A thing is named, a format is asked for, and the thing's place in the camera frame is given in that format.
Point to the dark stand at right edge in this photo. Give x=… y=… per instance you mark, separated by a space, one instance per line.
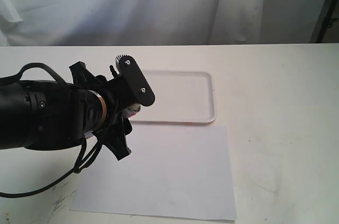
x=326 y=28

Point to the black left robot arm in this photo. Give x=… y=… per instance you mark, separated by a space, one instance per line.
x=41 y=111

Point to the white cloth backdrop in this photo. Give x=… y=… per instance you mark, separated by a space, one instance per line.
x=156 y=22

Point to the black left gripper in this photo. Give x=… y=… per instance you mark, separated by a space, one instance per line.
x=111 y=97

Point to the white paper sheet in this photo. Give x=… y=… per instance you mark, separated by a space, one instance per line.
x=172 y=171

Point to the white spray can coloured dots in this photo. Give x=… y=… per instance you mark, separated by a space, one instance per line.
x=131 y=110

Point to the white rectangular plastic tray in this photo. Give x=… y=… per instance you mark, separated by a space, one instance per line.
x=181 y=97

